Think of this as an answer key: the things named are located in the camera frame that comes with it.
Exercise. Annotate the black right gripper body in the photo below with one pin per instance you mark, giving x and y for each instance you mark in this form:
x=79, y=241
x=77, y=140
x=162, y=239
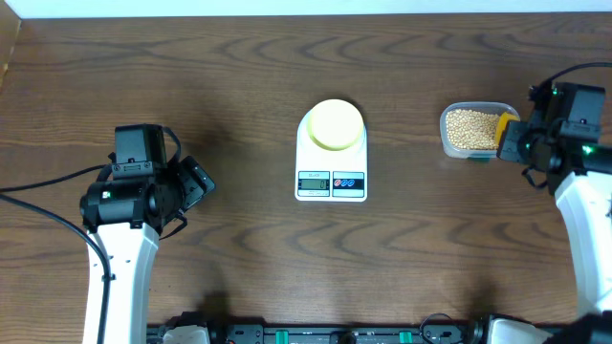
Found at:
x=519, y=142

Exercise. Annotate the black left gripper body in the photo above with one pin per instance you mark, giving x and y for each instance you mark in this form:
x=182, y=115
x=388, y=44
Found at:
x=192, y=183

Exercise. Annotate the yellow plastic measuring scoop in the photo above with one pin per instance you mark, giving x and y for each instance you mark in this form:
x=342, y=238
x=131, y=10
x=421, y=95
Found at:
x=501, y=126

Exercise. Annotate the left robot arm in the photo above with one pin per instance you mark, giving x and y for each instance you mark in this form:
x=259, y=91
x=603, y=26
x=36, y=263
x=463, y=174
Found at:
x=124, y=213

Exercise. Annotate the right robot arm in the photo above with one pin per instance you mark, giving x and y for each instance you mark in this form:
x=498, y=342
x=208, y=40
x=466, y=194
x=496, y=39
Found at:
x=561, y=140

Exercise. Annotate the white digital kitchen scale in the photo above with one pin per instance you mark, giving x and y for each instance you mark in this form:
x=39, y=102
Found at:
x=330, y=176

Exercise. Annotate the pale yellow plastic bowl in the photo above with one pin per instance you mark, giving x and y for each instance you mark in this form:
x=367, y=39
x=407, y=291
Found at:
x=335, y=125

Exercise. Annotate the clear plastic container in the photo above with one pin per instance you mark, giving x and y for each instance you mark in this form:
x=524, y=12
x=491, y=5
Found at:
x=496, y=108

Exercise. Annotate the soybeans in container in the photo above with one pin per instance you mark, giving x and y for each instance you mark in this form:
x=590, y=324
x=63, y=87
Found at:
x=471, y=130

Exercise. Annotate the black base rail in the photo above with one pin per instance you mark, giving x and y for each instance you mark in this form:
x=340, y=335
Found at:
x=192, y=327

